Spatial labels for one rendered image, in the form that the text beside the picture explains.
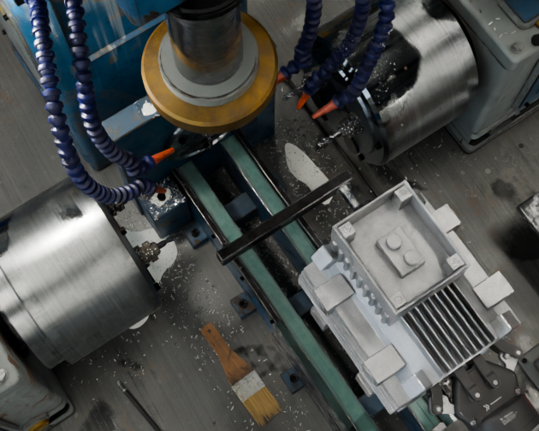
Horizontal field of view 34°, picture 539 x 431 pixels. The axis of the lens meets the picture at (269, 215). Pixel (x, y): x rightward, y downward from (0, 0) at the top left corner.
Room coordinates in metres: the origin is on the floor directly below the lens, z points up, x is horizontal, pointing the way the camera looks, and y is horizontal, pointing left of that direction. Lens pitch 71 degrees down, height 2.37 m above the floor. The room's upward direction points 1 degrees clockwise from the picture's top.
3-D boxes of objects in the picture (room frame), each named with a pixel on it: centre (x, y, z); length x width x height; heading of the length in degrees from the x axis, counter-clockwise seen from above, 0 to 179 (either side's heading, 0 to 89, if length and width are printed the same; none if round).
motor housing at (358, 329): (0.24, -0.17, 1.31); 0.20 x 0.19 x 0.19; 34
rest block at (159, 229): (0.52, 0.19, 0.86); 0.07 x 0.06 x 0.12; 124
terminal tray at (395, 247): (0.28, -0.14, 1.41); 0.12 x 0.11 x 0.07; 34
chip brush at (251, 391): (0.23, 0.05, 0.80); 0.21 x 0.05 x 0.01; 37
